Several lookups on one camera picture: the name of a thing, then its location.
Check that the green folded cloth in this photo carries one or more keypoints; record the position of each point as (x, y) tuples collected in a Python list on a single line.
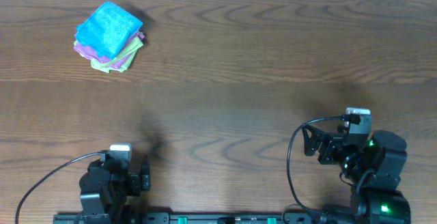
[(104, 67), (120, 63)]

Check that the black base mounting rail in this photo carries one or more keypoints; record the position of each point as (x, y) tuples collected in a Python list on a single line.
[(218, 219)]

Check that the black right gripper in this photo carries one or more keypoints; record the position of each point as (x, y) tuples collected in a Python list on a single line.
[(332, 141)]

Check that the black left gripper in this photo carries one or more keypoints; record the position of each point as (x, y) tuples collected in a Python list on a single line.
[(137, 182)]

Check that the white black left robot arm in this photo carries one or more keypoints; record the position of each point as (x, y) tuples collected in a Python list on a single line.
[(105, 189)]

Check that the blue microfiber cloth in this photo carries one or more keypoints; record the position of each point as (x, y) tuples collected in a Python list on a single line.
[(108, 29)]

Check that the purple lower folded cloth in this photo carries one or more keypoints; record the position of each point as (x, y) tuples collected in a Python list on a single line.
[(123, 64)]

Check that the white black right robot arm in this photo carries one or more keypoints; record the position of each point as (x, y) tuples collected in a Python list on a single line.
[(372, 162)]

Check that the purple top folded cloth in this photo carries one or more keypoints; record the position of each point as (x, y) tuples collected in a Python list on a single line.
[(89, 53)]

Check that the green upper folded cloth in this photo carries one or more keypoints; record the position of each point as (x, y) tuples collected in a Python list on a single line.
[(120, 63)]

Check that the green bottom folded cloth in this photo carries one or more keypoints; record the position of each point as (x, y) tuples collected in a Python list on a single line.
[(104, 67)]

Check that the purple folded cloth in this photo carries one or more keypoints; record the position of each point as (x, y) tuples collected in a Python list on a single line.
[(89, 53), (123, 64)]

